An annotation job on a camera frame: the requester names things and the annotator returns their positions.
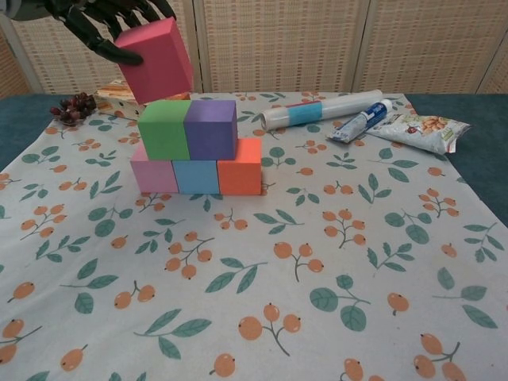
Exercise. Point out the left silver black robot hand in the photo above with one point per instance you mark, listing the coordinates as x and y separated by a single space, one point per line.
91 20

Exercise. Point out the magenta red foam cube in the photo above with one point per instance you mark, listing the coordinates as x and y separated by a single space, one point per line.
158 63

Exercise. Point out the green foam cube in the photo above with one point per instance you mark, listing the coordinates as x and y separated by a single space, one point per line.
164 135

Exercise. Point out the purple foam cube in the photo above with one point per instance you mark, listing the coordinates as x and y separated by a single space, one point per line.
210 135

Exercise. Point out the pink foam cube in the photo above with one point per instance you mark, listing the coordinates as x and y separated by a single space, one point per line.
155 176

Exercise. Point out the light blue foam cube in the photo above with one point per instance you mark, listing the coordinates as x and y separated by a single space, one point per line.
196 176

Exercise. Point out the orange foam cube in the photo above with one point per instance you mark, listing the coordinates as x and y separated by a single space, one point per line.
240 172

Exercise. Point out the orange biscuit box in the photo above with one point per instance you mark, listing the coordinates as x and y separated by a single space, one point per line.
115 105

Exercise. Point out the dark red grape bunch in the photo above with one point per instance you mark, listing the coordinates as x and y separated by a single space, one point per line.
73 109

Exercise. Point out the bamboo folding screen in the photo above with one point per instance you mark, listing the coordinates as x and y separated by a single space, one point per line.
278 43

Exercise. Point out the clear cling film roll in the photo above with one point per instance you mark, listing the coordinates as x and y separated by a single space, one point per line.
341 107

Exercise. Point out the blue white toothpaste tube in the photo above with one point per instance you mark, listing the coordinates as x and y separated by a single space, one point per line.
361 121

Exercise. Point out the white nut snack bag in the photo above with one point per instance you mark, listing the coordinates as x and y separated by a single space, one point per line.
420 131

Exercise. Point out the floral print tablecloth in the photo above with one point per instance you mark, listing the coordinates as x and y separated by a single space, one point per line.
357 278

